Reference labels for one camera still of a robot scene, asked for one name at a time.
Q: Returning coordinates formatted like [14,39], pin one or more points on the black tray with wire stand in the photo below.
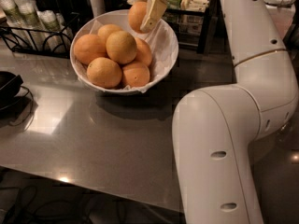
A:
[16,100]

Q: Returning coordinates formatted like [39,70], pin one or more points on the black condiment shelf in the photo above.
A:
[192,19]

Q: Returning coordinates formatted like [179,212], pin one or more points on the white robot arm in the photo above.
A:
[212,127]

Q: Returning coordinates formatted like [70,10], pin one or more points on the paper cup stack left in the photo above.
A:
[15,21]

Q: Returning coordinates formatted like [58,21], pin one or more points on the paper cup stack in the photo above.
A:
[51,22]
[33,26]
[15,21]

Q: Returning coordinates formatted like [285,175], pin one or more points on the orange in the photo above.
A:
[89,47]
[144,54]
[135,74]
[121,47]
[106,30]
[104,73]
[136,14]

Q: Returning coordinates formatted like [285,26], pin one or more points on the paper cup stack middle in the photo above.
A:
[33,26]

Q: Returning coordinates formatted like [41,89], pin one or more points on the black wire cup rack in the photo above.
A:
[11,42]

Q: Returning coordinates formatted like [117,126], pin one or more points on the paper cup stack right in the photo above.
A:
[51,22]

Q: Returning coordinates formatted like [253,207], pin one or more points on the white bowl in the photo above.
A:
[166,59]

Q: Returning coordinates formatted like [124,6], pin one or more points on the white paper bowl liner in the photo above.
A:
[162,53]

